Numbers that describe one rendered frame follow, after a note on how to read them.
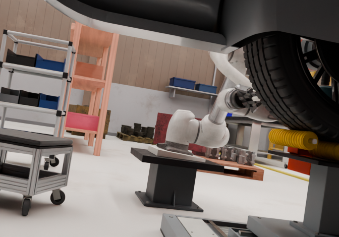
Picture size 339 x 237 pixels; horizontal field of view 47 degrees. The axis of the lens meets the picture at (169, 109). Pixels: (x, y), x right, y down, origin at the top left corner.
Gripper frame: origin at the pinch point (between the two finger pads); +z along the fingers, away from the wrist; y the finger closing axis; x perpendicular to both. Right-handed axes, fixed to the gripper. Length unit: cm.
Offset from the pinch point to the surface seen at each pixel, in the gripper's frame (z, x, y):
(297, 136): 18.6, -3.9, -13.6
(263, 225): 14.6, -28.2, -30.7
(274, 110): 12.7, -2.9, -4.1
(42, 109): -172, -81, 56
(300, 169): 6.2, -4.8, -27.9
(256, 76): 13.3, -1.8, 8.7
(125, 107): -854, 11, 9
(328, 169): 21.8, -2.9, -26.5
